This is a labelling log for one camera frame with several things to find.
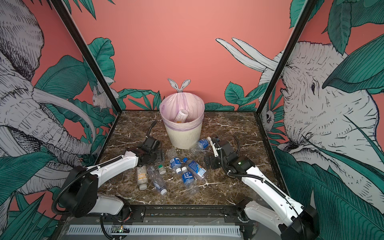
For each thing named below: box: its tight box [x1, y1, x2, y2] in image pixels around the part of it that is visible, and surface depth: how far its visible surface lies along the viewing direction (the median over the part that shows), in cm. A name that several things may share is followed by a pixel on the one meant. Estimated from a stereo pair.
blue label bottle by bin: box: [192, 136, 212, 152], surface depth 99 cm
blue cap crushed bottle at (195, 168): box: [183, 157, 207, 180], surface depth 85 cm
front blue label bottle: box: [181, 166, 199, 195], surface depth 84 cm
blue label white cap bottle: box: [169, 157, 182, 174], surface depth 88 cm
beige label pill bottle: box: [136, 165, 148, 191], surface depth 83 cm
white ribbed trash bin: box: [164, 125, 202, 150], surface depth 88 cm
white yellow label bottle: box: [174, 109, 189, 123], surface depth 100 cm
